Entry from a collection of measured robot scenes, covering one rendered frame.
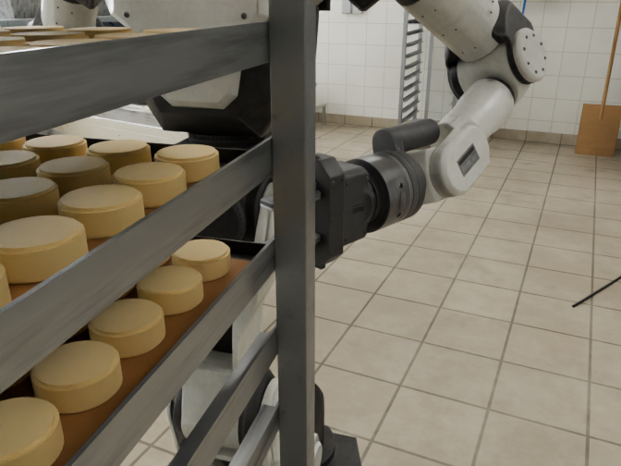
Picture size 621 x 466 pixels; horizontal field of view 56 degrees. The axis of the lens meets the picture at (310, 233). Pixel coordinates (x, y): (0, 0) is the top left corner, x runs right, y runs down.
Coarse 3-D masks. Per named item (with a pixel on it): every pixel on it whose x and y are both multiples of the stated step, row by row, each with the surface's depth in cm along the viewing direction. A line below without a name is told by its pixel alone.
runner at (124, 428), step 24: (264, 264) 49; (240, 288) 44; (216, 312) 41; (240, 312) 45; (192, 336) 37; (216, 336) 41; (168, 360) 34; (192, 360) 38; (144, 384) 32; (168, 384) 35; (120, 408) 30; (144, 408) 32; (96, 432) 29; (120, 432) 30; (144, 432) 33; (96, 456) 28; (120, 456) 30
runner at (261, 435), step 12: (264, 408) 61; (276, 408) 57; (264, 420) 60; (276, 420) 58; (252, 432) 58; (264, 432) 54; (276, 432) 58; (240, 444) 57; (252, 444) 57; (264, 444) 55; (240, 456) 55; (252, 456) 52; (264, 456) 55
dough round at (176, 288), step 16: (160, 272) 46; (176, 272) 46; (192, 272) 46; (144, 288) 43; (160, 288) 43; (176, 288) 43; (192, 288) 44; (160, 304) 43; (176, 304) 43; (192, 304) 44
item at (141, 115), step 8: (136, 104) 206; (104, 112) 213; (112, 112) 210; (120, 112) 208; (128, 112) 205; (136, 112) 203; (144, 112) 201; (120, 120) 209; (128, 120) 207; (136, 120) 205; (144, 120) 202; (152, 120) 200
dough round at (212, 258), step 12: (192, 240) 52; (204, 240) 52; (216, 240) 52; (180, 252) 49; (192, 252) 49; (204, 252) 49; (216, 252) 49; (228, 252) 50; (180, 264) 48; (192, 264) 48; (204, 264) 48; (216, 264) 48; (228, 264) 50; (204, 276) 48; (216, 276) 49
